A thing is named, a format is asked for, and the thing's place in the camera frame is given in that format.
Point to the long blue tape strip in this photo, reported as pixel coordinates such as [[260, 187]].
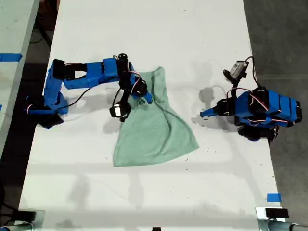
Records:
[[10, 57]]

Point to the pale green T-shirt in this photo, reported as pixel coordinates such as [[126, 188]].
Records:
[[154, 134]]

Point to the tiny black block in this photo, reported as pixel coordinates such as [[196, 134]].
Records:
[[156, 229]]

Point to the square blue tape piece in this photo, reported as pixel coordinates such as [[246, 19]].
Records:
[[273, 197]]

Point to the metal pipe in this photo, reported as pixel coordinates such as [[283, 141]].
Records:
[[16, 227], [281, 225]]

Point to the black camera box white label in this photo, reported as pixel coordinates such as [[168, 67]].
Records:
[[118, 111], [239, 68]]

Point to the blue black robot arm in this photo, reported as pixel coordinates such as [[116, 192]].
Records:
[[79, 74], [284, 106]]

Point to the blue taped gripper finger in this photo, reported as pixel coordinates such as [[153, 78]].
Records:
[[210, 110], [148, 98], [140, 97], [208, 115]]

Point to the shiny metal clamp plate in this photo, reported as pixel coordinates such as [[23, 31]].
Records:
[[40, 217], [260, 213]]

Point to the small black box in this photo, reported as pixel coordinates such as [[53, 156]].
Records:
[[27, 215], [276, 213]]

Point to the white side table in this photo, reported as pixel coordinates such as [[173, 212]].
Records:
[[14, 36]]

